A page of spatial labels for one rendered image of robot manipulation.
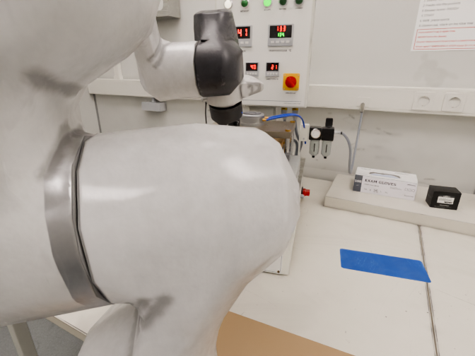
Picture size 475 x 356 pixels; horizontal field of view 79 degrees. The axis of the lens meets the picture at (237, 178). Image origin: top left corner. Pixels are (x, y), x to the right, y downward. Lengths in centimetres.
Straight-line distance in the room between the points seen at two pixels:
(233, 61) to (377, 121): 103
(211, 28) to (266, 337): 53
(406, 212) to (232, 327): 85
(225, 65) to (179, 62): 8
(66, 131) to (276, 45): 93
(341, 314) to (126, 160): 69
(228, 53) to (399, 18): 102
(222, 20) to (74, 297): 50
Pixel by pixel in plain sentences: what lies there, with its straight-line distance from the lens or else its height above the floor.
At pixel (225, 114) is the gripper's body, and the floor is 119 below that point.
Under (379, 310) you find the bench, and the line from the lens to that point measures 83.
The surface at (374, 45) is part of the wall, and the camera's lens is 145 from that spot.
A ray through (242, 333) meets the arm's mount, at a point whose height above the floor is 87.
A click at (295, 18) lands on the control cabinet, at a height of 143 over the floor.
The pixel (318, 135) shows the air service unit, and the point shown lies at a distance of 106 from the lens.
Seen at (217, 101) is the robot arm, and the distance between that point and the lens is 63.
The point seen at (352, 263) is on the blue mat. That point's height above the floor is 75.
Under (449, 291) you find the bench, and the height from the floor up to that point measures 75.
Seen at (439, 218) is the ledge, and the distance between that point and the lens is 125.
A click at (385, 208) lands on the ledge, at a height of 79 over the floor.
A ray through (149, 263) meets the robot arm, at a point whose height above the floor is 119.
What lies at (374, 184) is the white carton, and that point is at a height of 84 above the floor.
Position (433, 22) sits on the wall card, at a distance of 145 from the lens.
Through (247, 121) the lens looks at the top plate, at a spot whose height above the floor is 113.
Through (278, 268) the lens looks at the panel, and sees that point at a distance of 85.
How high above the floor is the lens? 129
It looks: 21 degrees down
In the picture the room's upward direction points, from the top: straight up
